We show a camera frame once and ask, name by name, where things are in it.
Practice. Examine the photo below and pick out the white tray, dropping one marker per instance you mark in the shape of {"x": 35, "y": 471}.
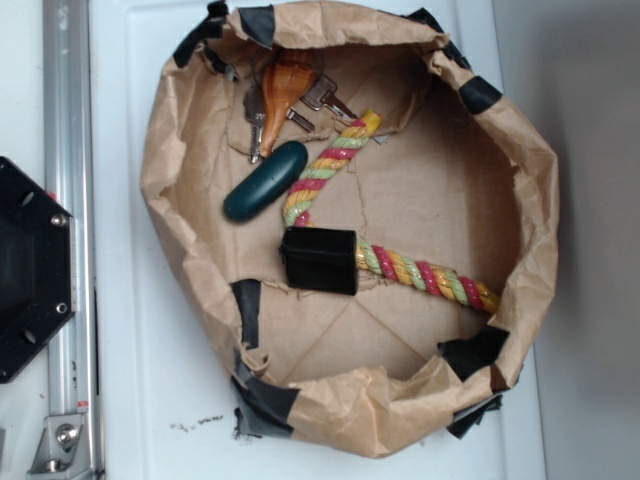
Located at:
{"x": 167, "y": 404}

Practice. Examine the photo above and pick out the black box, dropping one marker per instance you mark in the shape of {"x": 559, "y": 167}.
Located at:
{"x": 320, "y": 259}

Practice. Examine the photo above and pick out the metal corner bracket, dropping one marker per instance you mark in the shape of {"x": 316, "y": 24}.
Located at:
{"x": 62, "y": 452}

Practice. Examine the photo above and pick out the aluminium extrusion rail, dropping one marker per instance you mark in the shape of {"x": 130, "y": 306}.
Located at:
{"x": 72, "y": 354}

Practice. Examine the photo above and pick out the brown paper bag bin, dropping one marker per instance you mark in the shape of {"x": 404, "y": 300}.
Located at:
{"x": 452, "y": 193}

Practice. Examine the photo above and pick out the silver key left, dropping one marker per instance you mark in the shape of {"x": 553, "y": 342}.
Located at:
{"x": 255, "y": 114}

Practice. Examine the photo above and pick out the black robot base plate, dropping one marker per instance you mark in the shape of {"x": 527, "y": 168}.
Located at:
{"x": 36, "y": 269}

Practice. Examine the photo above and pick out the silver key right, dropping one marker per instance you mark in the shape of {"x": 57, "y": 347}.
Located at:
{"x": 323, "y": 94}

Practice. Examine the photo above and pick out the silver key middle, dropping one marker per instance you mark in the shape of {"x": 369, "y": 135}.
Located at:
{"x": 300, "y": 120}

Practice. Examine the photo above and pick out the silver key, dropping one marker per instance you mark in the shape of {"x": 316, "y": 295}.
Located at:
{"x": 323, "y": 94}
{"x": 255, "y": 114}
{"x": 300, "y": 120}

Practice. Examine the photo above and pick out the orange conch seashell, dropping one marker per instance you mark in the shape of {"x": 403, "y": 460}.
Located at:
{"x": 284, "y": 82}

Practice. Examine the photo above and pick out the dark green oval case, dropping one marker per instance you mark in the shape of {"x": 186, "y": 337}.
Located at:
{"x": 271, "y": 179}

